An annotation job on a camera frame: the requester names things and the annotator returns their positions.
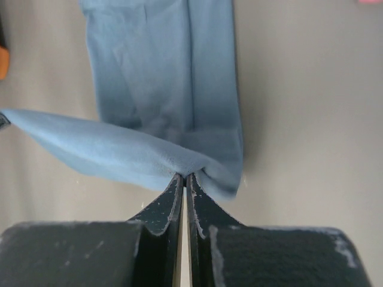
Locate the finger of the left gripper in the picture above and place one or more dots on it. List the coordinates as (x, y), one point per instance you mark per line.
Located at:
(4, 122)

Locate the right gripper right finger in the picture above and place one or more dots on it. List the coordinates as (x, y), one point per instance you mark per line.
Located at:
(224, 252)

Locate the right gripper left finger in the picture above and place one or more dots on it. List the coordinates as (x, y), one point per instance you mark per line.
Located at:
(142, 251)

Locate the grey-blue t shirt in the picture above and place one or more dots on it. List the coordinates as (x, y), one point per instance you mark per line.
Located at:
(164, 74)

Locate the orange plastic bin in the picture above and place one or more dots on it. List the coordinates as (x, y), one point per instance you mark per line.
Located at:
(4, 62)

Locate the folded pink t shirt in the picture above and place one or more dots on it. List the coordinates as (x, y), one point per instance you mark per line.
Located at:
(370, 1)

